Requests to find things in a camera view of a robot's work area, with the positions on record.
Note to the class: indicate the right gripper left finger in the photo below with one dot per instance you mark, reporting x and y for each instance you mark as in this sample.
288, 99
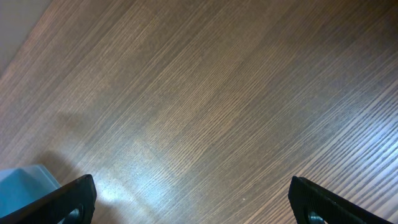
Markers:
72, 203

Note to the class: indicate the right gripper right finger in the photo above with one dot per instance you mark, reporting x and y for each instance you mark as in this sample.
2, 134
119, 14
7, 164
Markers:
312, 203

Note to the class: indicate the clear plastic storage bin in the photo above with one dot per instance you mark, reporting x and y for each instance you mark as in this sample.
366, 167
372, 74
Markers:
23, 185

